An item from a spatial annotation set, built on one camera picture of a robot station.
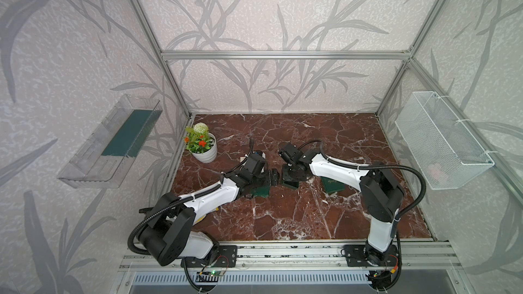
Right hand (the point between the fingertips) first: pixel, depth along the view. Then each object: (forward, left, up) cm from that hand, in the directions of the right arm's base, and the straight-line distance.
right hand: (284, 175), depth 91 cm
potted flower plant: (+10, +36, +11) cm, 39 cm away
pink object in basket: (-7, -55, +16) cm, 58 cm away
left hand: (-2, +5, +3) cm, 6 cm away
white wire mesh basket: (-8, -49, +29) cm, 58 cm away
